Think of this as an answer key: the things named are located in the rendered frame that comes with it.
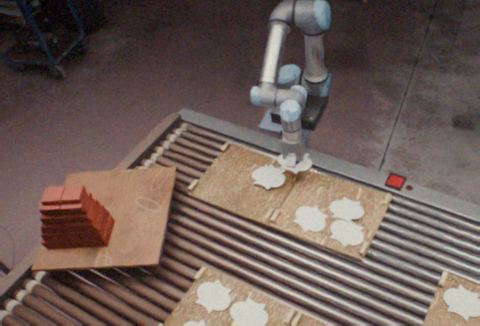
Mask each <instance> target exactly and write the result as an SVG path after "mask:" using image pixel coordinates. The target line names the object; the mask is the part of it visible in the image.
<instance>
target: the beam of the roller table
mask: <svg viewBox="0 0 480 326"><path fill-rule="evenodd" d="M177 114H180V115H181V118H182V121H183V122H186V123H190V124H192V125H194V126H198V127H201V128H204V129H206V130H209V132H210V131H212V133H215V134H218V135H221V136H224V137H227V138H230V139H233V140H235V141H241V142H243V143H246V144H249V145H252V146H255V147H259V148H262V149H264V150H266V151H269V152H272V153H276V154H279V155H281V154H282V148H281V140H280V139H277V138H273V136H270V135H267V134H264V133H262V132H259V131H255V130H252V129H249V128H246V127H243V126H239V125H234V124H231V123H228V122H225V121H222V120H219V119H217V118H214V117H210V116H207V115H204V114H201V113H198V112H195V111H191V110H188V109H185V108H183V109H182V110H181V111H180V112H178V113H177ZM305 150H306V151H305V154H309V157H308V158H307V159H310V160H311V162H312V166H313V167H316V168H319V169H321V170H327V171H330V173H333V174H335V175H338V176H341V177H345V178H348V179H350V180H353V181H355V182H358V183H361V184H365V185H370V186H373V187H376V188H378V189H380V190H381V191H384V192H387V193H390V194H393V195H396V196H399V197H402V198H404V199H406V200H412V201H415V202H418V203H421V204H424V205H426V206H429V207H432V208H434V209H437V210H440V211H443V212H446V213H449V214H452V215H457V217H460V218H462V219H465V220H468V221H471V222H473V223H476V224H479V225H480V206H479V205H476V204H473V203H470V202H467V201H465V200H460V199H457V198H454V197H451V196H448V195H445V194H442V193H439V192H436V190H433V189H430V188H427V187H424V186H421V185H417V184H414V183H411V182H407V181H405V183H404V185H403V187H402V188H401V191H400V192H398V191H396V190H395V189H394V188H391V187H388V186H385V182H386V181H387V179H388V177H389V175H387V174H382V173H379V172H377V171H376V170H372V169H369V168H366V167H362V166H359V165H356V164H353V163H351V162H348V161H345V160H341V159H338V158H335V157H332V156H328V155H327V154H324V153H321V152H318V151H315V150H312V149H309V148H306V147H305ZM406 185H412V186H413V189H412V190H407V189H406V188H405V186H406Z"/></svg>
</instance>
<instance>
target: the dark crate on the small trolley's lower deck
mask: <svg viewBox="0 0 480 326"><path fill-rule="evenodd" d="M34 22H35V24H36V26H37V29H38V31H39V32H40V34H41V35H42V37H43V39H44V41H45V43H46V45H47V47H48V49H49V51H50V52H52V51H55V50H56V49H57V48H58V47H59V46H60V45H61V44H62V43H63V42H64V41H65V40H66V39H67V38H68V37H69V36H70V33H69V31H68V28H67V27H66V25H65V22H49V21H39V22H38V21H34ZM27 32H28V33H29V34H28V35H27V36H26V37H24V35H25V34H26V33H27ZM13 37H14V38H15V39H16V42H18V46H20V49H27V50H38V51H44V50H43V48H42V46H41V44H40V42H39V41H38V38H37V36H36V34H35V32H34V30H33V29H32V27H31V25H30V23H27V24H26V25H25V26H24V27H23V28H21V29H20V30H19V31H18V32H17V33H16V34H15V35H13Z"/></svg>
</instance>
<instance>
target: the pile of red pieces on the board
mask: <svg viewBox="0 0 480 326"><path fill-rule="evenodd" d="M85 190H86V188H85V186H84V185H68V186H51V187H46V189H45V192H44V194H43V196H42V200H41V206H40V209H39V210H40V212H41V213H42V215H41V217H40V220H41V221H42V225H41V231H42V232H41V234H40V235H41V237H42V238H43V239H42V241H41V244H42V245H43V246H45V247H46V248H47V249H48V250H50V249H67V248H77V247H78V248H82V247H100V246H108V244H109V241H110V239H111V235H112V232H113V226H114V223H115V221H114V218H113V216H112V215H111V214H110V212H109V210H106V208H105V207H104V206H103V204H100V203H99V202H98V199H92V198H93V196H92V193H91V192H86V191H85Z"/></svg>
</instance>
